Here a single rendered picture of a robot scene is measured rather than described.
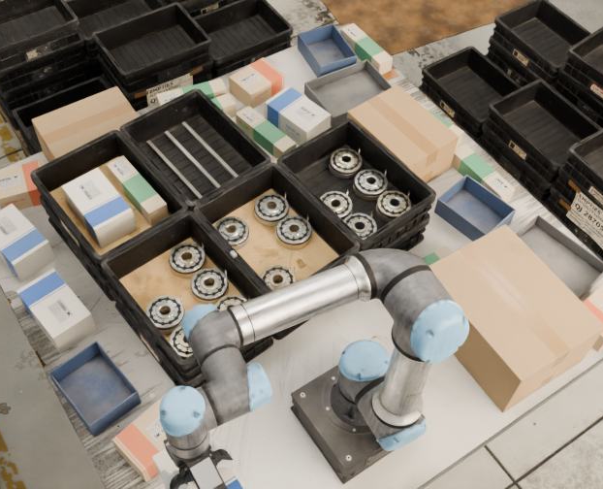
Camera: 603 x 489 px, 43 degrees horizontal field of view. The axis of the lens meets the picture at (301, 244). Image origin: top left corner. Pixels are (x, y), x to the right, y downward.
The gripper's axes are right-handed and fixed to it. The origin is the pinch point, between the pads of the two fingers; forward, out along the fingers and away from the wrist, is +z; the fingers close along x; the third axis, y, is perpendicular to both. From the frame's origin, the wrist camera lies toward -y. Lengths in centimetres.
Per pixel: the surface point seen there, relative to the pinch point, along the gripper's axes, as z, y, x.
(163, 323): 25, 52, -15
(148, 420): 33.6, 33.8, 0.1
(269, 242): 28, 61, -54
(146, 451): 33.7, 26.7, 4.3
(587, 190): 62, 39, -178
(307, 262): 28, 49, -60
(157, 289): 28, 64, -19
